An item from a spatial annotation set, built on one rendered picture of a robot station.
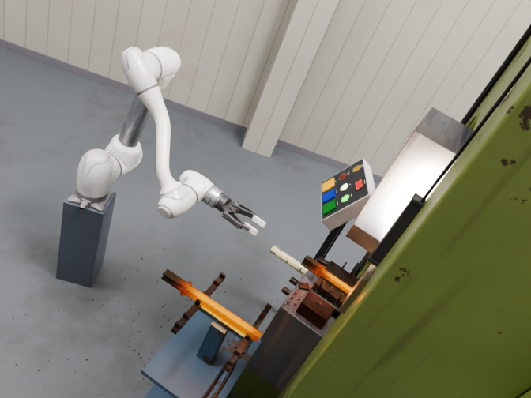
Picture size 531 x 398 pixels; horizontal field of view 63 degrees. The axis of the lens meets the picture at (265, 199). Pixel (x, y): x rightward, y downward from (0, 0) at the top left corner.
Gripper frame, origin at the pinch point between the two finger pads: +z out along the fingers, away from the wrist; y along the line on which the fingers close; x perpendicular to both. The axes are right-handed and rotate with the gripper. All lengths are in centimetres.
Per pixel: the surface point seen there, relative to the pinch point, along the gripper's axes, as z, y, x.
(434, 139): 42, 11, 77
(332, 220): 24.2, -38.6, -1.4
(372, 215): 39, 13, 44
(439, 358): 74, 49, 40
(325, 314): 45.0, 17.9, -2.0
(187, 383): 18, 60, -28
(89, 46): -264, -157, -67
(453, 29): 9, -290, 67
